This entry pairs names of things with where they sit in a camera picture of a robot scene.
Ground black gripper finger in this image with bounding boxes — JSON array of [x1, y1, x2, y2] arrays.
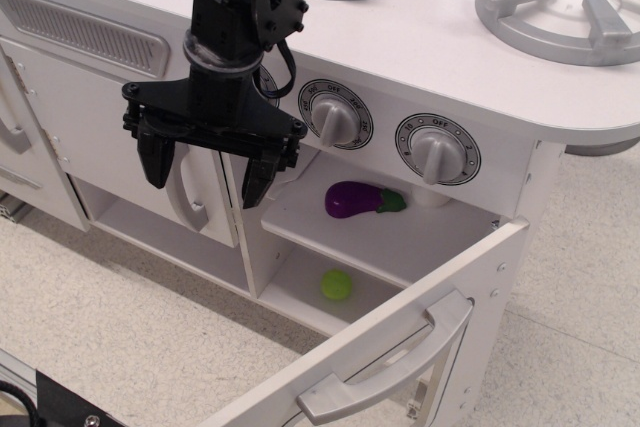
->
[[137, 119, 175, 189], [241, 155, 279, 209]]

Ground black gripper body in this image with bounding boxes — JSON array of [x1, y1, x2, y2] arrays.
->
[[122, 68, 307, 172]]

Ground grey oven door handle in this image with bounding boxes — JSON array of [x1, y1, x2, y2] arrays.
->
[[296, 290, 473, 426]]

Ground white toy oven door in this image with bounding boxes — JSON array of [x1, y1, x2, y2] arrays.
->
[[204, 218, 530, 426]]

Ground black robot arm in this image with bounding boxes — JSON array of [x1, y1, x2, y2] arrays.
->
[[122, 0, 309, 209]]

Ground grey left stove knob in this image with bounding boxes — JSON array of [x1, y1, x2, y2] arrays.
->
[[253, 66, 280, 108]]

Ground grey stove knob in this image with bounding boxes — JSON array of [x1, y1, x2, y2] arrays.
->
[[298, 79, 374, 150], [395, 113, 481, 186], [253, 66, 280, 108]]

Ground white cabinet door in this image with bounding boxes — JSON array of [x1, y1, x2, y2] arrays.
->
[[1, 39, 238, 247], [1, 54, 89, 231]]

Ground purple toy eggplant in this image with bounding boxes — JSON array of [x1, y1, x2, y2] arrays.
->
[[324, 181, 407, 219]]

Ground grey middle stove knob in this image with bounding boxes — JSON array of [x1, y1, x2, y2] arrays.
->
[[298, 79, 374, 150]]

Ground white left cabinet door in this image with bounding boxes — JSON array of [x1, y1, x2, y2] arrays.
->
[[1, 54, 89, 231]]

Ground green toy ball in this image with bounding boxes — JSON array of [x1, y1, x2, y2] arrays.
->
[[320, 269, 352, 301]]

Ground grey vent grille panel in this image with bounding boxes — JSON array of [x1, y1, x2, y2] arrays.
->
[[1, 0, 170, 78]]

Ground grey right stove knob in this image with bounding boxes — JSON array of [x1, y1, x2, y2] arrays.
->
[[395, 113, 481, 186]]

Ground white toy kitchen body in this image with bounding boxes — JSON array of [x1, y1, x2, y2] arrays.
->
[[0, 0, 640, 427]]

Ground silver right stove burner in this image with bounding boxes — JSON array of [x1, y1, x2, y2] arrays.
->
[[475, 0, 639, 67]]

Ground grey cabinet door handle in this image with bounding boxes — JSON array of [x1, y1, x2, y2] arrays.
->
[[165, 143, 209, 233]]

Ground grey left door handle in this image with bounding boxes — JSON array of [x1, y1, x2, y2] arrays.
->
[[1, 54, 31, 155]]

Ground aluminium frame rail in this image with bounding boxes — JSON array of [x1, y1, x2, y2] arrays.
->
[[0, 349, 37, 403]]

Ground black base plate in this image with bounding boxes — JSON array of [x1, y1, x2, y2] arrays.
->
[[36, 371, 124, 427]]

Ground black cable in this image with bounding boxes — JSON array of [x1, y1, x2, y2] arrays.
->
[[0, 380, 47, 427]]

